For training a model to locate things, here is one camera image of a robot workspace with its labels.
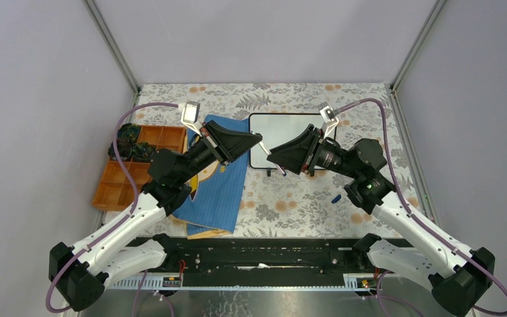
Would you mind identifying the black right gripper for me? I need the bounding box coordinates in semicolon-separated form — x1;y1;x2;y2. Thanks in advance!
267;124;360;179

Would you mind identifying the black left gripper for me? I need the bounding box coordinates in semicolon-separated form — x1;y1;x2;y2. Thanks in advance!
176;120;261;184

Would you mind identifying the blue marker cap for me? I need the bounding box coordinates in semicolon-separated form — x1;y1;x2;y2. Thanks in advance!
331;195;341;204

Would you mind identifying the blue capped whiteboard marker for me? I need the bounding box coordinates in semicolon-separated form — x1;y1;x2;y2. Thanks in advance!
249;141;287;176

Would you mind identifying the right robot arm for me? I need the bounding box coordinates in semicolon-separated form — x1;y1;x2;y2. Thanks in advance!
267;125;495;316

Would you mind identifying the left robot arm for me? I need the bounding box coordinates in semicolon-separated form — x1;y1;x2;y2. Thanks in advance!
45;121;263;313

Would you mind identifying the floral tablecloth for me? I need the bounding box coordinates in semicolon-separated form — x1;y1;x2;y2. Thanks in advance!
132;83;421;238

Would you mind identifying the blue pikachu cloth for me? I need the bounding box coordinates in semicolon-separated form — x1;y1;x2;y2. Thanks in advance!
170;114;252;240

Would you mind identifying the dark rolled fabric middle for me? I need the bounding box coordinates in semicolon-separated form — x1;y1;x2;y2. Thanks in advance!
132;142;156;163

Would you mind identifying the dark rolled fabric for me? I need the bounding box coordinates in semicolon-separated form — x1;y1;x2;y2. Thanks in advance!
108;137;135;162
132;142;156;163
117;123;141;143

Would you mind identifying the dark rolled fabric top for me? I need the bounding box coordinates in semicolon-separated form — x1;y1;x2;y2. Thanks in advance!
117;123;141;143

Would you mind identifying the dark rolled fabric left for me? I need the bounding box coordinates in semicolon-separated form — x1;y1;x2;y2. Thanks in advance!
108;137;135;162

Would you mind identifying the wooden compartment tray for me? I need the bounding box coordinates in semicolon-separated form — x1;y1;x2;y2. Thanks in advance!
92;125;186;211

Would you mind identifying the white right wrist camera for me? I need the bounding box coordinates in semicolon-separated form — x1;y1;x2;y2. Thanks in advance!
318;102;339;139

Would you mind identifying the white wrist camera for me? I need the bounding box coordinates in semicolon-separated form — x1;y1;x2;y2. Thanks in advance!
178;101;202;134
318;102;339;139

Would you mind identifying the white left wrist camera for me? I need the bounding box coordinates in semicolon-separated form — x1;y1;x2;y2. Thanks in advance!
178;101;202;134

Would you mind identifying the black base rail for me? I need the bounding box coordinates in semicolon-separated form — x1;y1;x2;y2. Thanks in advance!
151;238;381;288

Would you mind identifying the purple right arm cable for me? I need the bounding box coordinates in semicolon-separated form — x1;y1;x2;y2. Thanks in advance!
334;98;507;316

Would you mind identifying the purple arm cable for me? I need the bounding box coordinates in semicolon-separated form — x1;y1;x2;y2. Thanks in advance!
44;102;184;314
334;98;507;316

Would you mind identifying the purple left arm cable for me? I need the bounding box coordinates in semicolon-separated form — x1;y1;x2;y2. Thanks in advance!
44;102;184;314

